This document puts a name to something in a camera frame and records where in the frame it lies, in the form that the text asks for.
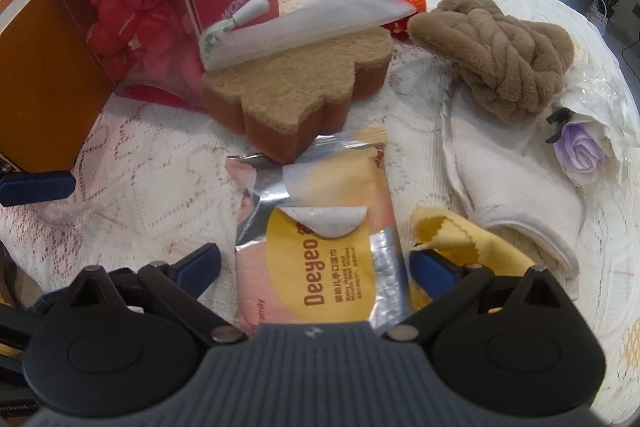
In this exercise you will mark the pink and yellow wipes packet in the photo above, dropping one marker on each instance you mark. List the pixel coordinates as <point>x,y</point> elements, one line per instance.
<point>320,257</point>

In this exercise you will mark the yellow cleaning cloth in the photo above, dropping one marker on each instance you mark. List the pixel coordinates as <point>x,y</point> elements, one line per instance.
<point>450,232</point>

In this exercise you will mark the brown cloud-shaped sponge cushion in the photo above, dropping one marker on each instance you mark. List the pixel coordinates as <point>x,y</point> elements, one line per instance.
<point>295,87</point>

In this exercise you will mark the white ceramic knife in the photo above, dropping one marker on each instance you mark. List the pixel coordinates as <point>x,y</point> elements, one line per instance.
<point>300,29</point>

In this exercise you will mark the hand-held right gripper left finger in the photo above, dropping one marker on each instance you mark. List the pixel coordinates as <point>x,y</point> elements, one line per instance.
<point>200,259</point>

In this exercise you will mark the red plush toy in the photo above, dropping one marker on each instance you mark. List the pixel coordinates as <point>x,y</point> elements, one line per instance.
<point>132,22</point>

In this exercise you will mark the purple wrapped artificial rose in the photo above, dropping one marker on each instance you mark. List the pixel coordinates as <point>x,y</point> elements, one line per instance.
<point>580,147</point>

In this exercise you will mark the brown knotted plush cushion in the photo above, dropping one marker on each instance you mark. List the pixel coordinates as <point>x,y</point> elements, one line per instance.
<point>500,52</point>

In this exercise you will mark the white fleece cloth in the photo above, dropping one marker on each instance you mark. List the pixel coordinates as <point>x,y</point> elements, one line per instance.
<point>500,187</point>

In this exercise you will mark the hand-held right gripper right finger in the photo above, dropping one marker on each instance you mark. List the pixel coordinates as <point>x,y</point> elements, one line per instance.
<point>432,269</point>

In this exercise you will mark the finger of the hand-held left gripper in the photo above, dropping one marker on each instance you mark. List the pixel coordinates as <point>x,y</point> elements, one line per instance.
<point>35,188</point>

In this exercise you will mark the woven basket bag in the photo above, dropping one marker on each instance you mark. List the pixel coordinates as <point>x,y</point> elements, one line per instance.
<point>597,14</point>

